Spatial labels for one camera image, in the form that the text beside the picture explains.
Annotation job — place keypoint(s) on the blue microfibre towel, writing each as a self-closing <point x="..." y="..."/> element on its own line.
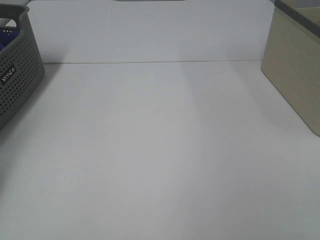
<point x="7" y="35"/>

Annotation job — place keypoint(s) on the beige storage box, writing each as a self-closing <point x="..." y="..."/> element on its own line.
<point x="291" y="60"/>

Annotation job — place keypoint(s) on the grey perforated plastic basket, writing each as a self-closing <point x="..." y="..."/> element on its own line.
<point x="21" y="65"/>

